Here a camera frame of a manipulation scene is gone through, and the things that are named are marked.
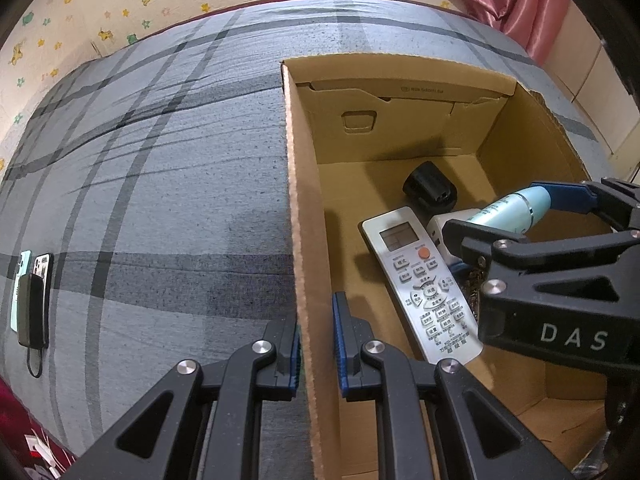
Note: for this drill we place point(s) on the black and white phone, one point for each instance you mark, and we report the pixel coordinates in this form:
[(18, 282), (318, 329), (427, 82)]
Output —
[(43, 264)]

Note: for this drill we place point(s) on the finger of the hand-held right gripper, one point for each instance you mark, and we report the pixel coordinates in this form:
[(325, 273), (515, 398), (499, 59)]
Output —
[(465, 240), (570, 196)]

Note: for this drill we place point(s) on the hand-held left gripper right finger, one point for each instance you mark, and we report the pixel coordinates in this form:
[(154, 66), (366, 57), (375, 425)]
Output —
[(340, 345)]

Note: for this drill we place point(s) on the black power adapter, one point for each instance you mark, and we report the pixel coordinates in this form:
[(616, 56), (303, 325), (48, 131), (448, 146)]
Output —
[(430, 187)]

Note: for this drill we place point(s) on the black power bank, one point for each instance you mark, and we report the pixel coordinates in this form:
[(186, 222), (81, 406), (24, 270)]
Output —
[(32, 310)]

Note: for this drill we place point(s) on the brown cardboard box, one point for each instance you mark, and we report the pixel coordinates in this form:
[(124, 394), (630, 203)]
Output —
[(525, 125)]

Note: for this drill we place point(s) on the dark red cloth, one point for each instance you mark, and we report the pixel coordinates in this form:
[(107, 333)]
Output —
[(20, 425)]

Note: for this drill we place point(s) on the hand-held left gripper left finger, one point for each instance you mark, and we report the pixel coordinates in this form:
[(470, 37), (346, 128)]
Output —
[(295, 360)]

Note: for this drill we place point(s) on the white plugs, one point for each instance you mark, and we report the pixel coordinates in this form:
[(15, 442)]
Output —
[(42, 452)]

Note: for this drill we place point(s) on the cream wardrobe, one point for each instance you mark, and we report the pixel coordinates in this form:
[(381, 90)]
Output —
[(595, 90)]

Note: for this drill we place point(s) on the teal tube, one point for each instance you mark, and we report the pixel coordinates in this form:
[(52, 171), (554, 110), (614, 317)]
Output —
[(515, 207)]

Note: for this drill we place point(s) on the teal phone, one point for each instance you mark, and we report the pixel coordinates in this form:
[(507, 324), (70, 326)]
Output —
[(15, 300)]

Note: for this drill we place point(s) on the white remote control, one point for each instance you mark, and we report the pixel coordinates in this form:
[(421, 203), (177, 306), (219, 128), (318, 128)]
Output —
[(425, 290)]

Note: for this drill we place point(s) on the white charger block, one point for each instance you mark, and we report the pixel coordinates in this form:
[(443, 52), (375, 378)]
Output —
[(437, 230)]

